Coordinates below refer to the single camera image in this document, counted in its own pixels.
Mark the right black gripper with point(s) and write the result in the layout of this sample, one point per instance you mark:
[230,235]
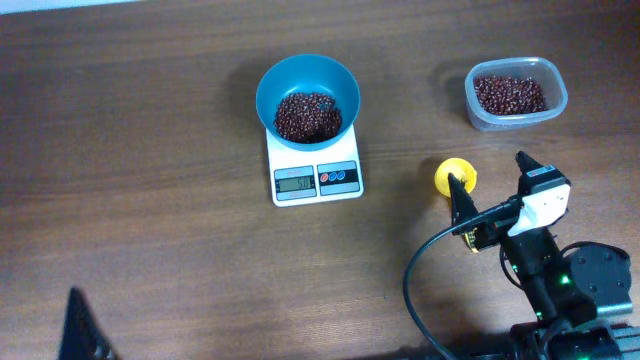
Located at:
[495,233]

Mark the yellow measuring scoop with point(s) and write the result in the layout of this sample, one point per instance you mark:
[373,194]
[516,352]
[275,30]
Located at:
[461,169]

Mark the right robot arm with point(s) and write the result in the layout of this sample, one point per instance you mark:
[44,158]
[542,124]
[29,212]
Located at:
[576,292]

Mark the white digital kitchen scale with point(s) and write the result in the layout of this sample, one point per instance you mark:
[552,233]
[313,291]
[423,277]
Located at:
[302,177]

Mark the teal plastic bowl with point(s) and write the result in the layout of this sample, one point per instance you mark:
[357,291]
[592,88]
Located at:
[308,73]

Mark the red beans in bowl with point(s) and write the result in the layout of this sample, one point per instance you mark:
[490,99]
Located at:
[308,118]

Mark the red beans in container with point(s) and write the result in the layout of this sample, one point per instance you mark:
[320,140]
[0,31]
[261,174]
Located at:
[507,96]

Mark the clear plastic bean container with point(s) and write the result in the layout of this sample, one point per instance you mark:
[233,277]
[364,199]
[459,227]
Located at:
[541,70]

